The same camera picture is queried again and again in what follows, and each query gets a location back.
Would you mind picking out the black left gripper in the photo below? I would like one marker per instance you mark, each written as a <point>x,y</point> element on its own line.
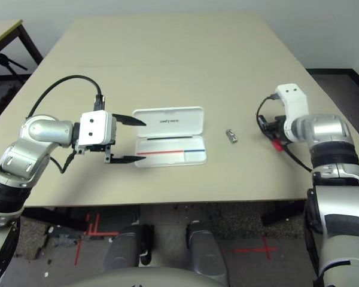
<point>107,154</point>

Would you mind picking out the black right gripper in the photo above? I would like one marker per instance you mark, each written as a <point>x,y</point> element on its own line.
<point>276,127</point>

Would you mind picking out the small silver black clip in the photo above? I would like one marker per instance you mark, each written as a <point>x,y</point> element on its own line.
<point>231,136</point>

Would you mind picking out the white plastic pencil case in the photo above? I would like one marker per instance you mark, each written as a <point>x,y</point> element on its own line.
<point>173,119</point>

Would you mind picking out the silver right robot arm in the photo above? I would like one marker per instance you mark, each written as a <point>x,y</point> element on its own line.
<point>329,131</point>

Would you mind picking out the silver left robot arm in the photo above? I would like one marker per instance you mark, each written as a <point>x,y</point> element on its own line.
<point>39,131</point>

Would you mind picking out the black table foot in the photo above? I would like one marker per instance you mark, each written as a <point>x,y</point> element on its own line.
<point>284,215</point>
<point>63,219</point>

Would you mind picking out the red floor tape lines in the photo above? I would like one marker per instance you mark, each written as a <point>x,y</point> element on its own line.
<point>103,233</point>

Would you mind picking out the grey robot left leg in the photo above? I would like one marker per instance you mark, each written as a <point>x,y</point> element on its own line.
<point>125,248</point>

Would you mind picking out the grey robot leg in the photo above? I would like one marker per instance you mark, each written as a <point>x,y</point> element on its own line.
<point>206,254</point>
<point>125,248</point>

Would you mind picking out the red floor tape cross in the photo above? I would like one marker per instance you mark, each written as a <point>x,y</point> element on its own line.
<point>267,248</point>

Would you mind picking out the grey robot right leg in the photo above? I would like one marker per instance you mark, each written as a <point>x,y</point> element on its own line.
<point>206,254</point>

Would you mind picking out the grey robot torso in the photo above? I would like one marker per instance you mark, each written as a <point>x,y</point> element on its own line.
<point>143,278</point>

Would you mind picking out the black tripod stand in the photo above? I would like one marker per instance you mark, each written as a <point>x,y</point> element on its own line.
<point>0,58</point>

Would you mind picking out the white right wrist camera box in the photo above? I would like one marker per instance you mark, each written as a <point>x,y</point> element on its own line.
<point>293,98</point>

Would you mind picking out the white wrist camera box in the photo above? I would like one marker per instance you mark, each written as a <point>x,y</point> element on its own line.
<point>92,128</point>
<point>293,98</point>

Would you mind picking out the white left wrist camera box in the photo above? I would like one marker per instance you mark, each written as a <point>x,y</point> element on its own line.
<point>92,128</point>

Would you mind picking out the beige side table black frame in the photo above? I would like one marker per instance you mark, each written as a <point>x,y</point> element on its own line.
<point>3,31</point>

